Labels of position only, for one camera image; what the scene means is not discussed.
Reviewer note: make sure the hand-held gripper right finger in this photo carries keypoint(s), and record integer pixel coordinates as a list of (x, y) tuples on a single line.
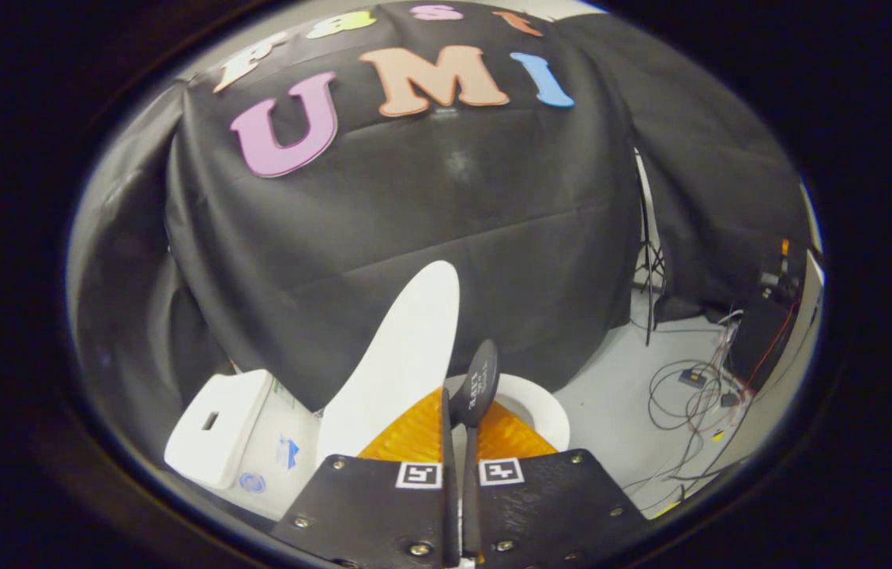
[(540, 514)]

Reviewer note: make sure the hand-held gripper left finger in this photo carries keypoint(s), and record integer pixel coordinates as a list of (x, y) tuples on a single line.
[(366, 514)]

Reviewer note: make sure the white toilet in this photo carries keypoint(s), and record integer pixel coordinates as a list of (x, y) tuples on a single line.
[(216, 427)]

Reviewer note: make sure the black light stand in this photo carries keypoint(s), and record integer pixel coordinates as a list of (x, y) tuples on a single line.
[(649, 261)]

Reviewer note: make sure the black backdrop cloth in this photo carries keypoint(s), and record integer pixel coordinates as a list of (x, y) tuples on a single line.
[(414, 221)]

